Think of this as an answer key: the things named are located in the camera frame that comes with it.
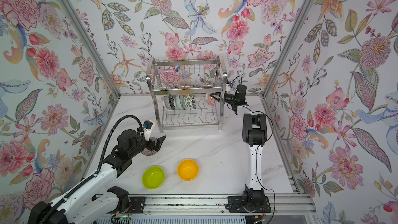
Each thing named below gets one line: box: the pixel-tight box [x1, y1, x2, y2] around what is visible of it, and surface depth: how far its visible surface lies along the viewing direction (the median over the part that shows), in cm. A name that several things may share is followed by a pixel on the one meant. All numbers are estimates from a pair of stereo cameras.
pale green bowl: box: [175, 93, 186, 110], surface depth 106 cm
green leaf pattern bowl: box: [184, 93, 197, 109], surface depth 105 cm
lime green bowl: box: [141, 165, 166, 190], surface depth 83 cm
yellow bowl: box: [176, 158, 199, 182], surface depth 84 cm
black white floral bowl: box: [207, 92, 216, 106], surface depth 100 cm
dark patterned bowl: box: [164, 93, 176, 110], surface depth 106 cm
